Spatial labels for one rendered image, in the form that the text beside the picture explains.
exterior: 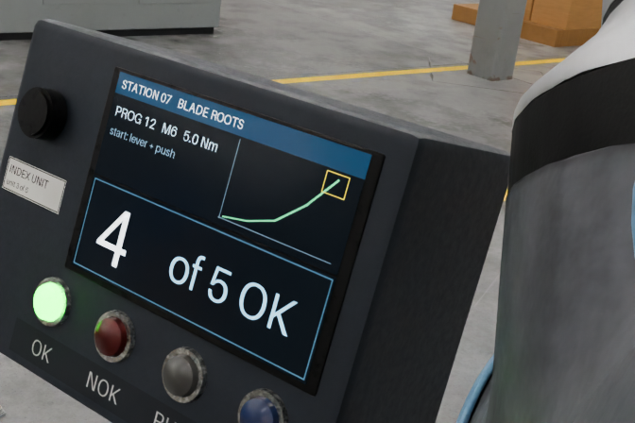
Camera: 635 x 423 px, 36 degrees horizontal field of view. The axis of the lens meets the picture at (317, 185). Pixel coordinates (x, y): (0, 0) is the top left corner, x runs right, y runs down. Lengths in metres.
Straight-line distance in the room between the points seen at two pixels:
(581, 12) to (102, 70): 8.44
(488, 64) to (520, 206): 6.67
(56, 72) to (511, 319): 0.42
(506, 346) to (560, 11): 8.63
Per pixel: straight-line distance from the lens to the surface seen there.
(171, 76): 0.49
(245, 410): 0.45
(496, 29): 6.78
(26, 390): 2.59
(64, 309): 0.53
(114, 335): 0.50
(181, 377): 0.47
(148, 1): 6.84
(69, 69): 0.55
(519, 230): 0.16
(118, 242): 0.51
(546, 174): 0.16
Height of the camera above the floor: 1.36
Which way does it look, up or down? 19 degrees down
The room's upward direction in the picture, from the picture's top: 7 degrees clockwise
